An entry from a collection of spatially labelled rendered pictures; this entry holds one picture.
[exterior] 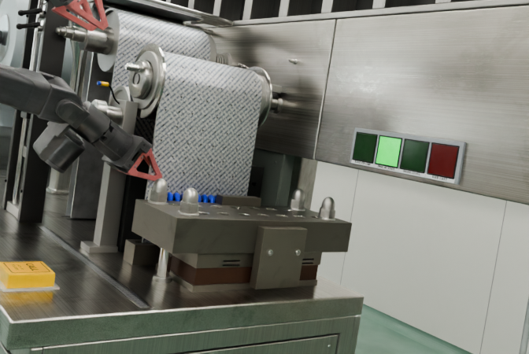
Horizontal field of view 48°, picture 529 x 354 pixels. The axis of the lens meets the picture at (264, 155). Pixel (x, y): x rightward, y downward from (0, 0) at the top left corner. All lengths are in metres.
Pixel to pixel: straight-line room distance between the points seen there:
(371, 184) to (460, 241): 0.81
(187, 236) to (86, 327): 0.22
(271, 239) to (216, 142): 0.26
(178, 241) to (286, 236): 0.21
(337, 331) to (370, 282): 3.15
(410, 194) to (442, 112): 3.04
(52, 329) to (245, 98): 0.62
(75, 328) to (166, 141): 0.43
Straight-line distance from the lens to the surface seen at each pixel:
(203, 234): 1.02
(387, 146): 1.12
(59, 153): 1.09
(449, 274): 3.91
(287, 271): 1.12
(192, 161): 1.21
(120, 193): 1.24
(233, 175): 1.26
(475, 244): 3.80
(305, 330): 1.14
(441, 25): 1.10
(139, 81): 1.19
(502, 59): 1.02
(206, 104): 1.21
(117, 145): 1.11
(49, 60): 1.43
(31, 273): 0.99
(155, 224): 1.05
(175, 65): 1.19
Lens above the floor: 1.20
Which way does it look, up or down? 3 degrees down
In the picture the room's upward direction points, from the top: 9 degrees clockwise
